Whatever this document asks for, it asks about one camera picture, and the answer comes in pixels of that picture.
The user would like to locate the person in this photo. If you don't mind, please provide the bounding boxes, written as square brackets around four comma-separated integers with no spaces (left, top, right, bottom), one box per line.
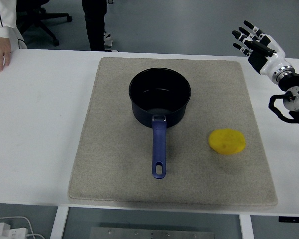
[0,0,28,50]

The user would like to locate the beige fabric mat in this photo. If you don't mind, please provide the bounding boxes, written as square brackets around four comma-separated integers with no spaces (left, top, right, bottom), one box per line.
[68,57,279,207]

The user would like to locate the black office chair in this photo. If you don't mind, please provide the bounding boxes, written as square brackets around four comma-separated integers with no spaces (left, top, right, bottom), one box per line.
[15,0,73,47]

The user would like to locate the white power strip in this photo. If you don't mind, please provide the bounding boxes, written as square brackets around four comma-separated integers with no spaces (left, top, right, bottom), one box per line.
[0,222,28,239]

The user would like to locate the grey metal plate with screws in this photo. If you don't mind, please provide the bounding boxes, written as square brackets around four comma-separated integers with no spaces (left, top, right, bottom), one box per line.
[89,227,214,239]

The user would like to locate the white table leg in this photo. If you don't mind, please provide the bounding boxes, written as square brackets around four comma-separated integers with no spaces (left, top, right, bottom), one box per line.
[49,206,69,239]
[239,214,255,239]

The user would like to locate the black table control panel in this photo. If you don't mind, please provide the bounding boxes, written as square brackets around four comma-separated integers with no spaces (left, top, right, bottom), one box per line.
[278,216,299,223]

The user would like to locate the person's legs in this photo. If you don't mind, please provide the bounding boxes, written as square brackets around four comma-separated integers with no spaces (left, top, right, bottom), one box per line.
[82,0,119,52]

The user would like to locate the yellow potato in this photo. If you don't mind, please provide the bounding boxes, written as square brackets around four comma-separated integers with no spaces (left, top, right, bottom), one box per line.
[208,128,247,155]

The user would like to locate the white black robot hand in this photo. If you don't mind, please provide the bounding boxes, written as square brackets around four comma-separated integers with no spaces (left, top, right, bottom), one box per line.
[231,20,294,77]

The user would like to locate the white cable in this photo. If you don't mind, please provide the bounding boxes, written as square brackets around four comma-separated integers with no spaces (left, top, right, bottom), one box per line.
[0,216,44,239]

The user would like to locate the dark blue pot with handle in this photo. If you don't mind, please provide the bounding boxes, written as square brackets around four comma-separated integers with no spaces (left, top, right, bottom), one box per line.
[128,67,192,179]

